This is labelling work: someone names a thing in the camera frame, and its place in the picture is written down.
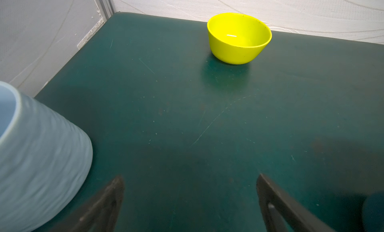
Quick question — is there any yellow-green plastic bowl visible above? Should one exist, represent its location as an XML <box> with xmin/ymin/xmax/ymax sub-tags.
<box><xmin>207</xmin><ymin>13</ymin><xmax>272</xmax><ymax>65</ymax></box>

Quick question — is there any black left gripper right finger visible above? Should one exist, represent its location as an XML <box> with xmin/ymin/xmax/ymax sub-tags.
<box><xmin>256</xmin><ymin>174</ymin><xmax>334</xmax><ymax>232</ymax></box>

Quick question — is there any light blue ribbed mug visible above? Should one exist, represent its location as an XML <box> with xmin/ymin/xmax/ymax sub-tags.
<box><xmin>1</xmin><ymin>82</ymin><xmax>93</xmax><ymax>232</ymax></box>

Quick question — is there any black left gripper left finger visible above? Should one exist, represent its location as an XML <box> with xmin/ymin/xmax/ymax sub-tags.
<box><xmin>51</xmin><ymin>176</ymin><xmax>125</xmax><ymax>232</ymax></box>

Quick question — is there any blue translucent plastic container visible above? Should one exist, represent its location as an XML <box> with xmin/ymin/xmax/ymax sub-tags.
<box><xmin>362</xmin><ymin>191</ymin><xmax>384</xmax><ymax>232</ymax></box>

